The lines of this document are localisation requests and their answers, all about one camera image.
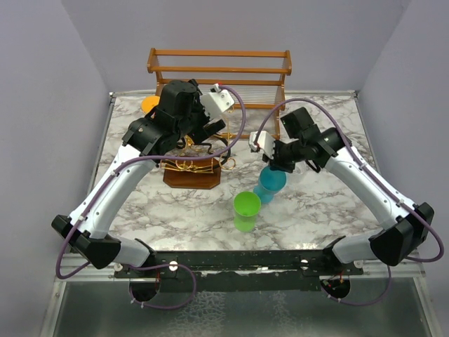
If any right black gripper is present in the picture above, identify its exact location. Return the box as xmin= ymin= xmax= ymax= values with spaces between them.
xmin=262 ymin=138 xmax=304 ymax=175

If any blue plastic wine glass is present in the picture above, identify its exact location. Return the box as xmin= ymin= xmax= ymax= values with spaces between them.
xmin=253 ymin=166 xmax=287 ymax=204

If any gold wire wine glass rack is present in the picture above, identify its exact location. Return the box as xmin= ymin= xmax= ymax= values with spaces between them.
xmin=161 ymin=116 xmax=236 ymax=190

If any orange wine glass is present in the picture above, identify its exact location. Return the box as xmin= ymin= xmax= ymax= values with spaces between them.
xmin=141 ymin=95 xmax=160 ymax=114

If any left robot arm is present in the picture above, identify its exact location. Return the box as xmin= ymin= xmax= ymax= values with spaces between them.
xmin=51 ymin=79 xmax=235 ymax=277

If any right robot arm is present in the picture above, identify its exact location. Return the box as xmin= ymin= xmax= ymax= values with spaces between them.
xmin=249 ymin=107 xmax=434 ymax=275

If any green plastic wine glass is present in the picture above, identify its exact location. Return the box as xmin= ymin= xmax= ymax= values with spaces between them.
xmin=233 ymin=191 xmax=262 ymax=232

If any wooden shelf rack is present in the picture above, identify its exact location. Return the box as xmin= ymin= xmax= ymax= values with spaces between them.
xmin=147 ymin=48 xmax=293 ymax=137

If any clear glass cup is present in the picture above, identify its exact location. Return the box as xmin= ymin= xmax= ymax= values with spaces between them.
xmin=294 ymin=162 xmax=307 ymax=175

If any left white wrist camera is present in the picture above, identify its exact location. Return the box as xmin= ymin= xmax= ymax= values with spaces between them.
xmin=200 ymin=83 xmax=235 ymax=120

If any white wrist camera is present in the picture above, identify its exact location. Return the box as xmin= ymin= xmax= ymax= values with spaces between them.
xmin=248 ymin=131 xmax=275 ymax=161
xmin=200 ymin=83 xmax=235 ymax=120

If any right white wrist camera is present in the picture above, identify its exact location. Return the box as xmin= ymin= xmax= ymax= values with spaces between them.
xmin=248 ymin=131 xmax=275 ymax=161

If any black base frame bar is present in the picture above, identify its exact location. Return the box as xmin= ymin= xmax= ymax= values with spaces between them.
xmin=114 ymin=249 xmax=363 ymax=293

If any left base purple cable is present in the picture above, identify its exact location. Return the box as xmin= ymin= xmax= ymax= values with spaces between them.
xmin=128 ymin=261 xmax=199 ymax=310

